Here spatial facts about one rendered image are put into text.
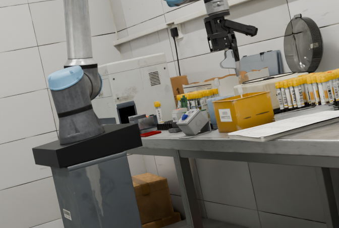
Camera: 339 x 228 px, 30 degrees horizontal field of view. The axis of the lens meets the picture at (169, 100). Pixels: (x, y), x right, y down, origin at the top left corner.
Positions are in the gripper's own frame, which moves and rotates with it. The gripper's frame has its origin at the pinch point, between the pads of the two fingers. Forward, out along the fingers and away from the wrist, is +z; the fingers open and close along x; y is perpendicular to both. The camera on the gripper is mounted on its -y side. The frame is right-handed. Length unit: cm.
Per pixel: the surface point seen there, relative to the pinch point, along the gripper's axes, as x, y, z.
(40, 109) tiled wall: -178, 88, -4
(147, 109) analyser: -60, 30, 7
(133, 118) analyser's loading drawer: -45, 36, 9
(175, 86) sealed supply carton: -107, 12, 1
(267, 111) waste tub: 17.0, -2.2, 13.2
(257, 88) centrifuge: -8.7, -6.5, 7.0
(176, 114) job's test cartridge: -20.3, 21.6, 9.6
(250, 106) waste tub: 18.9, 2.7, 10.4
